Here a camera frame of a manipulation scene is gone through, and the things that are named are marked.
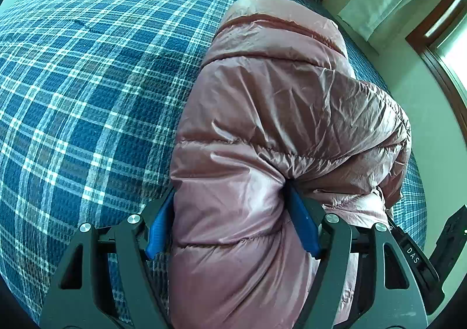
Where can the bed with blue plaid sheet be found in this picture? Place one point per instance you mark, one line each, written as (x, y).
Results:
(91, 77)

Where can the pink puffer jacket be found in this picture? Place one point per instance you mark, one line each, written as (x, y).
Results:
(273, 113)

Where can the wooden framed window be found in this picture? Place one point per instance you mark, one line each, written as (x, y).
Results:
(430, 40)

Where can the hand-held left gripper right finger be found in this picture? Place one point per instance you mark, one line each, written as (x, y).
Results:
(302, 223)

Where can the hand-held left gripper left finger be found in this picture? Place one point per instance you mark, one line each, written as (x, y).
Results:
(158, 226)

